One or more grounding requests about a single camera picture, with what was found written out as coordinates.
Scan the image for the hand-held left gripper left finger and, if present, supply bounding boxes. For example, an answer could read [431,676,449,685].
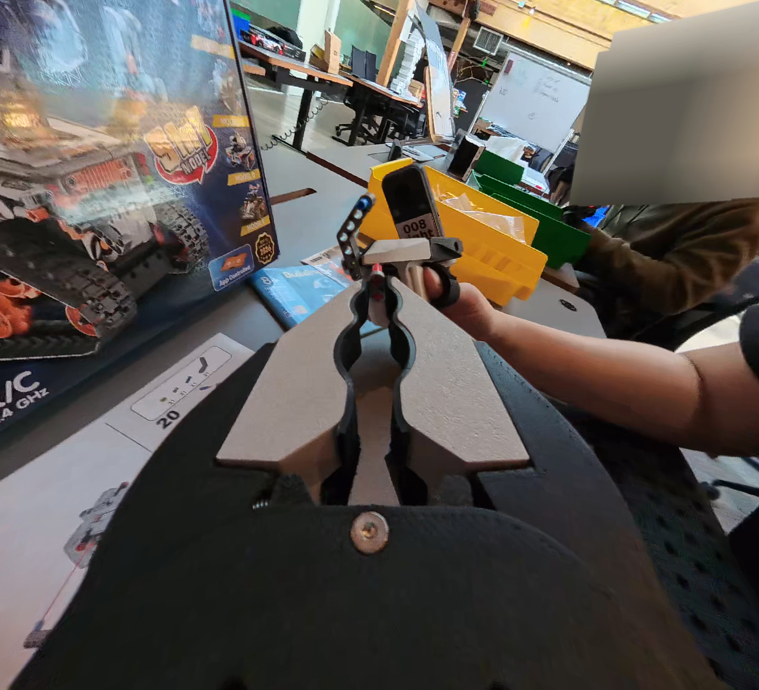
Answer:
[216,281,364,502]

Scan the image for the green plastic bin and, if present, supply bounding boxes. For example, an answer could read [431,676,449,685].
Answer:
[471,149,525,187]
[480,174,593,270]

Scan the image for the person's right hand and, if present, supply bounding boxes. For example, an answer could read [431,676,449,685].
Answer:
[420,264,504,342]

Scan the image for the leaning foam board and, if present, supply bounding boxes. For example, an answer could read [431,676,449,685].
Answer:
[415,2,457,142]

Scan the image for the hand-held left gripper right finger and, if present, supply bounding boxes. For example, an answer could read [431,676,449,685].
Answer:
[382,278,530,502]

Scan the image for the closed blue booklet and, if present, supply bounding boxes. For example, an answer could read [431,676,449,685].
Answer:
[249,266,386,330]

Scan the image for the whiteboard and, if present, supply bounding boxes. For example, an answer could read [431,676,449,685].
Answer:
[474,49,594,156]

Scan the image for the black coiled cable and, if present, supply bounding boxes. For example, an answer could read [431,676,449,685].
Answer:
[261,94,330,154]

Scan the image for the person's right forearm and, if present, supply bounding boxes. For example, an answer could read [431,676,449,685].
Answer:
[486,307,759,456]

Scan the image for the grey desk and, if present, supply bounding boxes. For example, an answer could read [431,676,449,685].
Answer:
[0,141,608,690]

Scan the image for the open instruction booklet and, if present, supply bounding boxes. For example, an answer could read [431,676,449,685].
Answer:
[0,333,262,670]

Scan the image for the black mesh office chair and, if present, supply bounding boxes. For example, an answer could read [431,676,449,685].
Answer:
[563,393,759,690]

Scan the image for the cardboard box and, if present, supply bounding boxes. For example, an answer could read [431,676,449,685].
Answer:
[308,28,344,74]

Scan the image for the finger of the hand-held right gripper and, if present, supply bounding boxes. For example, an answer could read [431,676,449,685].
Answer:
[362,239,434,267]

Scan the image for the background wooden table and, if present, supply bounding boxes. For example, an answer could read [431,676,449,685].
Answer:
[240,40,357,154]

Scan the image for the clear plastic bags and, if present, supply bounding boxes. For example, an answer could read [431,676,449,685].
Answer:
[430,180,529,243]

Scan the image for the bent grey toy beam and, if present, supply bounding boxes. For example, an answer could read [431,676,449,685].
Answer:
[336,196,376,282]

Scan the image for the blue robot kit box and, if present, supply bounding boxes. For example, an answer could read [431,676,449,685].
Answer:
[0,0,279,436]

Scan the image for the yellow plastic bin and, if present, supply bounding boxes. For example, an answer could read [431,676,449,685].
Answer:
[359,157,549,306]

